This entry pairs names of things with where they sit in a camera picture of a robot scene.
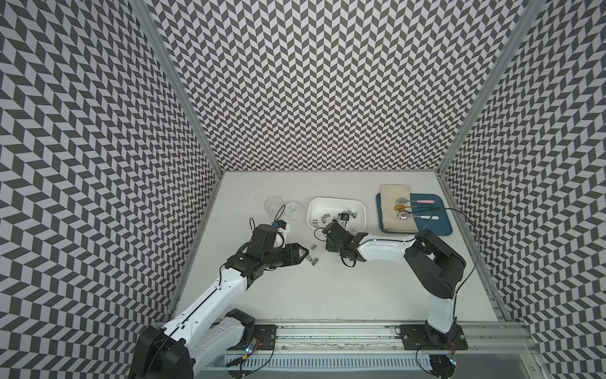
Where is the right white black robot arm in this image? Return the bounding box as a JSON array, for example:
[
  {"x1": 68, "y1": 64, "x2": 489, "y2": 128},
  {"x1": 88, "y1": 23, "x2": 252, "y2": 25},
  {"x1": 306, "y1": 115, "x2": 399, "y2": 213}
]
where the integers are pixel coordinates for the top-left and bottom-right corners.
[{"x1": 320, "y1": 221, "x2": 466, "y2": 351}]

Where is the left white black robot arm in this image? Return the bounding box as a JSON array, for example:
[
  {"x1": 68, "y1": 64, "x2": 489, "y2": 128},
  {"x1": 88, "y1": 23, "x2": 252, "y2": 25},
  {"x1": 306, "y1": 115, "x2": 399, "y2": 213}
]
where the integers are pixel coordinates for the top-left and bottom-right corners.
[{"x1": 129, "y1": 220, "x2": 309, "y2": 378}]

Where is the white plastic storage box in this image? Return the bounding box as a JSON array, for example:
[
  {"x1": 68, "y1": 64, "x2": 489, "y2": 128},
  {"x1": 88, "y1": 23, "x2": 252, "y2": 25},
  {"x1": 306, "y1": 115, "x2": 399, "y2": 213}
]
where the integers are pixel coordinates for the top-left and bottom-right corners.
[{"x1": 306, "y1": 197, "x2": 367, "y2": 232}]

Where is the clear plastic lid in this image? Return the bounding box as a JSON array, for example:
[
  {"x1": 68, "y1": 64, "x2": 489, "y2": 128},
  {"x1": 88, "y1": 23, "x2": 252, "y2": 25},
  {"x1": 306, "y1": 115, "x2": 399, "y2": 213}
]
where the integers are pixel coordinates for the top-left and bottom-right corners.
[{"x1": 283, "y1": 202, "x2": 301, "y2": 220}]

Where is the clear plastic cup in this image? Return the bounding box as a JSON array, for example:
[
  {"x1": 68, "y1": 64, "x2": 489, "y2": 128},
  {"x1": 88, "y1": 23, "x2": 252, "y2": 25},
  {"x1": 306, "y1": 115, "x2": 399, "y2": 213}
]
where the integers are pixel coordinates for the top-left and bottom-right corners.
[{"x1": 264, "y1": 197, "x2": 284, "y2": 222}]

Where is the beige cloth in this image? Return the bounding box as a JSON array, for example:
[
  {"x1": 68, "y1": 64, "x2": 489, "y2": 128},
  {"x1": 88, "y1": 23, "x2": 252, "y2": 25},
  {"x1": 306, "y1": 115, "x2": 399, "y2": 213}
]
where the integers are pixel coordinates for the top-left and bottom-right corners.
[{"x1": 380, "y1": 184, "x2": 418, "y2": 234}]

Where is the blue tray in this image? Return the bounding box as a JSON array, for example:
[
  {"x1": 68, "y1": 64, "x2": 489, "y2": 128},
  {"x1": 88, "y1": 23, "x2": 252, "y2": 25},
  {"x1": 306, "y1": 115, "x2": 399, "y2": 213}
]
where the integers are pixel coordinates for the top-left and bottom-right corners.
[{"x1": 376, "y1": 192, "x2": 454, "y2": 237}]

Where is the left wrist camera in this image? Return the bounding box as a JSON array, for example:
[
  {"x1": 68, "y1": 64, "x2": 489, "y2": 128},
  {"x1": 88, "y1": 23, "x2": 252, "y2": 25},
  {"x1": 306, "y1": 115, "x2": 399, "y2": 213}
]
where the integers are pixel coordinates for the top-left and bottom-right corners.
[{"x1": 272, "y1": 220, "x2": 290, "y2": 238}]

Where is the gold black handled spoon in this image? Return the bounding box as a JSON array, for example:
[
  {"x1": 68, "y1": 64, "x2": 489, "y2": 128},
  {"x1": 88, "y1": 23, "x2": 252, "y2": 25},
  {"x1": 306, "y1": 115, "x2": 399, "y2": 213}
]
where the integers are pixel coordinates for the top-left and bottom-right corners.
[{"x1": 394, "y1": 205, "x2": 440, "y2": 213}]

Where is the white handled spoon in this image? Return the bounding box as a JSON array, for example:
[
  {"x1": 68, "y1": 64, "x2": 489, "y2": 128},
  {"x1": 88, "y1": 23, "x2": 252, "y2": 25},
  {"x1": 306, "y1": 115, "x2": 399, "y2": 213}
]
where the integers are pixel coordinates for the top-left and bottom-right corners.
[{"x1": 397, "y1": 211, "x2": 440, "y2": 221}]

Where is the pink handled spoon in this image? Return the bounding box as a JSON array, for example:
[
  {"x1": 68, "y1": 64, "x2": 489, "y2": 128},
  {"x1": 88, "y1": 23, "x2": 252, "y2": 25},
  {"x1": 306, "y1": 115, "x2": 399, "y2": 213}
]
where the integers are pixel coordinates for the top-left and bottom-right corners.
[{"x1": 395, "y1": 197, "x2": 436, "y2": 205}]

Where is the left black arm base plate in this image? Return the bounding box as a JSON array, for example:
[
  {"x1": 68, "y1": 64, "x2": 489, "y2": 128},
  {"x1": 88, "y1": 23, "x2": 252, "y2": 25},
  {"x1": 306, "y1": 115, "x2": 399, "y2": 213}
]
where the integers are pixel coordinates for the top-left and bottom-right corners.
[{"x1": 213, "y1": 309, "x2": 278, "y2": 352}]

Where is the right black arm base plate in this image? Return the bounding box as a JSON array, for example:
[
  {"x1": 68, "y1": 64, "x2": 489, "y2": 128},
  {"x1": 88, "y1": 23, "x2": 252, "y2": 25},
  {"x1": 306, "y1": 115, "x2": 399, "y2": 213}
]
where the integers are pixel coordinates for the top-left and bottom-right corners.
[{"x1": 395, "y1": 323, "x2": 469, "y2": 352}]

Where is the aluminium front rail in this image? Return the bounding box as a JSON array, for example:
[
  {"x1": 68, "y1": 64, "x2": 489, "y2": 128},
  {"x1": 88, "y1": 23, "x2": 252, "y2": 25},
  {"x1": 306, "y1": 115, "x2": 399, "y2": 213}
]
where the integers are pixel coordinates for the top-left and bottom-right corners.
[{"x1": 144, "y1": 321, "x2": 538, "y2": 355}]

